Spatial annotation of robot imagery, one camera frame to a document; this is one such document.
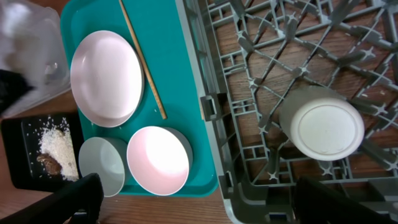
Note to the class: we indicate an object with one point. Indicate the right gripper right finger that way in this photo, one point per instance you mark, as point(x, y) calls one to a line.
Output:
point(316, 203)

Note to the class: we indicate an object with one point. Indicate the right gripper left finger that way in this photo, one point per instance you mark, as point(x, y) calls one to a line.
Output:
point(79, 202)

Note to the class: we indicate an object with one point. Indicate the brown food piece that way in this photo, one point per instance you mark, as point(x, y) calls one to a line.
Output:
point(51, 165)

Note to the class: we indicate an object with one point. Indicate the grey bowl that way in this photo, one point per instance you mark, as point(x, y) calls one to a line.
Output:
point(107, 158)

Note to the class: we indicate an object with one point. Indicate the white rice pile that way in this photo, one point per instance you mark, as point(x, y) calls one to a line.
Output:
point(50, 134)

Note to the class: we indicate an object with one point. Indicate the white cup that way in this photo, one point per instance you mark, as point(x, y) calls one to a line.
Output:
point(321, 123)

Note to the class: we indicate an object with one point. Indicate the pink bowl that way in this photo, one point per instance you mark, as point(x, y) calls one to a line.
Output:
point(159, 159)

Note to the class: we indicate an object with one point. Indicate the large white round plate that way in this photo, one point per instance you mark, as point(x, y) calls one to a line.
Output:
point(107, 78)

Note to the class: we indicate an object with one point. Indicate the clear plastic waste bin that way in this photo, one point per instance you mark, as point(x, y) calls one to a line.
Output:
point(31, 45)

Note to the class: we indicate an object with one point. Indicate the black plastic tray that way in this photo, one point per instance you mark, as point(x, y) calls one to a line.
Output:
point(21, 137)

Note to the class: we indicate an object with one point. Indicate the left wooden chopstick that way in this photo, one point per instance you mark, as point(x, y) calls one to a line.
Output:
point(143, 61)

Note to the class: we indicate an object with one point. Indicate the grey plastic dish rack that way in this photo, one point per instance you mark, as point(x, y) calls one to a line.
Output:
point(248, 56)

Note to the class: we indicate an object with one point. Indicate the teal plastic serving tray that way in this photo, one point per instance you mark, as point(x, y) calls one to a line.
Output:
point(160, 36)

